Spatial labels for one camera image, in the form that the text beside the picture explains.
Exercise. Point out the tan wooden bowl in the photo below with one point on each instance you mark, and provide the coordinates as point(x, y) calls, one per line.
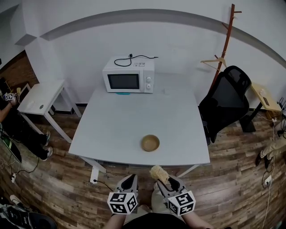
point(150, 143)

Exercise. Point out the person's left forearm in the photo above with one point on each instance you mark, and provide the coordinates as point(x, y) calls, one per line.
point(115, 221)

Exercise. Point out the black backpack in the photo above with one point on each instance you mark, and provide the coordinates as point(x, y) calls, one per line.
point(33, 220)

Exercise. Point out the teal flat plate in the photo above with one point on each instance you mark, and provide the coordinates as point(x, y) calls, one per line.
point(123, 93)

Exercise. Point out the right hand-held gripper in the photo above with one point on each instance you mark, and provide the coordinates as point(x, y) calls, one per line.
point(182, 202)

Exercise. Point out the small white table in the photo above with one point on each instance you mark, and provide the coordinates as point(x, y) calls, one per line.
point(42, 94)

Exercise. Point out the person's beige trouser leg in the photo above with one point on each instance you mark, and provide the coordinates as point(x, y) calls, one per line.
point(159, 200)

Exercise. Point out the light wooden desk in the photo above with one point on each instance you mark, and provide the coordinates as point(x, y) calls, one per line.
point(266, 96)

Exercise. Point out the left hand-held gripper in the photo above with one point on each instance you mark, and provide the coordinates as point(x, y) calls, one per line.
point(121, 203)

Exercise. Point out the brown wooden coat rack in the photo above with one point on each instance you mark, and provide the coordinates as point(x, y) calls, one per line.
point(228, 35)

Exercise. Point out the beige fibrous loofah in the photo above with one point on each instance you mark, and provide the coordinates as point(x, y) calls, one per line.
point(159, 174)

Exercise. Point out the person's right forearm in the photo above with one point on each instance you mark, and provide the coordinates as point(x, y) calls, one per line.
point(197, 220)

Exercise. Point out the black mesh office chair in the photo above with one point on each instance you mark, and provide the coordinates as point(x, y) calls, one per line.
point(225, 103)

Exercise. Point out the white power strip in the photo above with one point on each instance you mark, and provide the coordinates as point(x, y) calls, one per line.
point(94, 177)
point(267, 180)
point(13, 177)

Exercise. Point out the black wifi router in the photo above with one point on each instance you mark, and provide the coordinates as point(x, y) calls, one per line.
point(283, 103)

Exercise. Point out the person's black shirt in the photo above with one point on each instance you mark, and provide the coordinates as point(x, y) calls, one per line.
point(154, 221)

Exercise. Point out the white microwave oven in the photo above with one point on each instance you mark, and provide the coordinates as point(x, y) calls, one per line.
point(147, 73)

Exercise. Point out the black green bag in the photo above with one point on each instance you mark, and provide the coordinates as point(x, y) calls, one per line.
point(12, 149)

